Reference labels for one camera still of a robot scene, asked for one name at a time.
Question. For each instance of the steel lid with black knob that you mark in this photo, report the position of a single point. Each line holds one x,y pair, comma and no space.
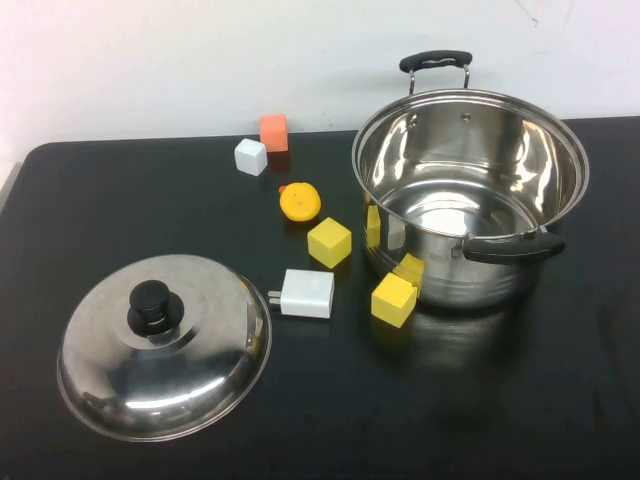
200,350

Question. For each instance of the yellow cube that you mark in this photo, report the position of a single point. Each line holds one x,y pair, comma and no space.
392,302
328,242

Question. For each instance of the yellow rubber duck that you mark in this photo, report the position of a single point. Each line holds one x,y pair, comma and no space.
300,202

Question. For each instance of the white plug charger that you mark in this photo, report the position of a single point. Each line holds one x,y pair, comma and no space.
307,295

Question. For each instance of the white cube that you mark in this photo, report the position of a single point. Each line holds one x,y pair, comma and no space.
249,157

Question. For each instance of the orange cube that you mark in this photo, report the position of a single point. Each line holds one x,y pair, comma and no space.
274,134

